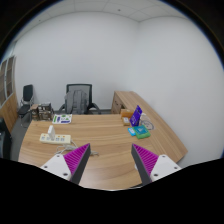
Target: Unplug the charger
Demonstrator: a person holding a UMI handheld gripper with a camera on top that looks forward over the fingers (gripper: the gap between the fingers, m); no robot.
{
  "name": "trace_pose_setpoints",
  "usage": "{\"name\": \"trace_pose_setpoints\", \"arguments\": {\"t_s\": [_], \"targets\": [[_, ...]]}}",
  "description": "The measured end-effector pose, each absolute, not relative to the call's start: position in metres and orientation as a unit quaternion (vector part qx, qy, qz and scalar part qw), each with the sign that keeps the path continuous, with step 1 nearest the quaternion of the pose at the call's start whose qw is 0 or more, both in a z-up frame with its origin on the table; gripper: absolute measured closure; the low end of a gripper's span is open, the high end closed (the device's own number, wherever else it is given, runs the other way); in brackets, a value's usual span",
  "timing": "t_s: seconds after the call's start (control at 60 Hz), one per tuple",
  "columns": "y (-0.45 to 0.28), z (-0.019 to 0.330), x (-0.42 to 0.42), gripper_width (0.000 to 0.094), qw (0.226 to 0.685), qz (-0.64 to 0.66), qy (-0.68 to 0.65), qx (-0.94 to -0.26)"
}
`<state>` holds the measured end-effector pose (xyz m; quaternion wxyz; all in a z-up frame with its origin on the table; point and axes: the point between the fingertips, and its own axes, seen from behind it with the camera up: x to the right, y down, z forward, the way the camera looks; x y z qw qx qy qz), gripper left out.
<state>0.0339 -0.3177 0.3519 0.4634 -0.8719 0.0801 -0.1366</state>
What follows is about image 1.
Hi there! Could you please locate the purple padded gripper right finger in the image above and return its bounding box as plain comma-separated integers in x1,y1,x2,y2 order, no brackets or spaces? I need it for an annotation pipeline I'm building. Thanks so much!
130,143,183,187

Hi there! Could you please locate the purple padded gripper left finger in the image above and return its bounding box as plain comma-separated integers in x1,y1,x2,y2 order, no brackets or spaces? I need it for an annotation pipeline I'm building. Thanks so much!
40,143,92,185

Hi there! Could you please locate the white charger plug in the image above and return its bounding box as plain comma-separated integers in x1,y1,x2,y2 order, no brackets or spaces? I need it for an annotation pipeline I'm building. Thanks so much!
48,125,55,140

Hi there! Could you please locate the cream white power strip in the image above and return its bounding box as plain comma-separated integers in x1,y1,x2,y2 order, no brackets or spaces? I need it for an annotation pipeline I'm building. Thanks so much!
40,133,71,145

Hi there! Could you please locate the green flat box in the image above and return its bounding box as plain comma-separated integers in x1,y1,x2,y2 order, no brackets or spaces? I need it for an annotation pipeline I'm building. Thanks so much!
134,125,151,139

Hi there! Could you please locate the small blue box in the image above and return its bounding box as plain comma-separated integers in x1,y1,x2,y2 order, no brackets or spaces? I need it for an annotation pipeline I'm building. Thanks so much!
128,128,136,136

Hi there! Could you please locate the purple standing box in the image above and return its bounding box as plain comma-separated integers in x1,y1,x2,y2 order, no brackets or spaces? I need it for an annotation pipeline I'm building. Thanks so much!
130,106,142,126

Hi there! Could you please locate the clear plastic bag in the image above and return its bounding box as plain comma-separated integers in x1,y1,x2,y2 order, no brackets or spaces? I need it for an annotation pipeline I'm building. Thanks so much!
140,113,155,130

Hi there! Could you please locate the small tan box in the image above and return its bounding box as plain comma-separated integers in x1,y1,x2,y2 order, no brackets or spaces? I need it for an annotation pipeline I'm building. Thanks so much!
122,117,130,126

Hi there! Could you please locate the white green printed box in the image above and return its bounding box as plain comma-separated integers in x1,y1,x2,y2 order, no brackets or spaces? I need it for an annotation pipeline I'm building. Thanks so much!
52,114,72,124

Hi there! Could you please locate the brown cardboard box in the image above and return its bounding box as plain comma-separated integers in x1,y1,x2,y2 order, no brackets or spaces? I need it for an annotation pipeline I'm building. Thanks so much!
120,109,134,118

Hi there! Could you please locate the dark small drawer rack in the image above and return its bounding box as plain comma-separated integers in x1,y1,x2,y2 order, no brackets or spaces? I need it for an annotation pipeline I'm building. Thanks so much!
38,103,52,120

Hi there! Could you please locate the grey backpack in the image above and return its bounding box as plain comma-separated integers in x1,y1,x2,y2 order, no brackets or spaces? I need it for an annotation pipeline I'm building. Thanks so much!
65,90,87,114

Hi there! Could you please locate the wooden side cabinet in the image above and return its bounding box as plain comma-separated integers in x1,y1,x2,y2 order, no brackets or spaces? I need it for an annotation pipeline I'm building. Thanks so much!
111,91,140,114

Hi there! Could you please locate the black visitor chair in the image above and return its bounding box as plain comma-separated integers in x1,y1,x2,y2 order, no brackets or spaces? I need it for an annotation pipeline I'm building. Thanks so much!
18,84,34,119

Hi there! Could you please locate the black mesh office chair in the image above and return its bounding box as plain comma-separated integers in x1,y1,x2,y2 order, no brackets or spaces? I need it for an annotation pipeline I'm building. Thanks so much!
59,84,101,115

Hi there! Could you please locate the wooden bookshelf cabinet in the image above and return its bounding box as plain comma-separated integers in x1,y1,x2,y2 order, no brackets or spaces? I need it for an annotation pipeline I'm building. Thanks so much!
0,56,18,131

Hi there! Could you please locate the white power strip cable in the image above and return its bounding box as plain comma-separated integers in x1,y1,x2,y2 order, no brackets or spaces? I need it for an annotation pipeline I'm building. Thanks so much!
54,140,100,158

